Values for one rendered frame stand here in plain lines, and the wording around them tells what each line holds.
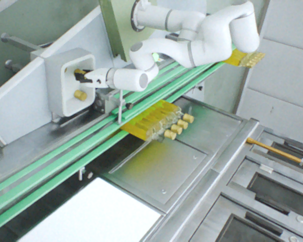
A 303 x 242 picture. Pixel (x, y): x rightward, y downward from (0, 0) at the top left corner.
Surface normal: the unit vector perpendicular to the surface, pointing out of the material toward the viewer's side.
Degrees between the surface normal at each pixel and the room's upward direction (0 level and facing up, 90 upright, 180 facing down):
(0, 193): 90
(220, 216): 90
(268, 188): 90
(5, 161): 90
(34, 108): 0
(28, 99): 0
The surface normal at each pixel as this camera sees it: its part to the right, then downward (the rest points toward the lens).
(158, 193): 0.11, -0.83
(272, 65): -0.55, 0.41
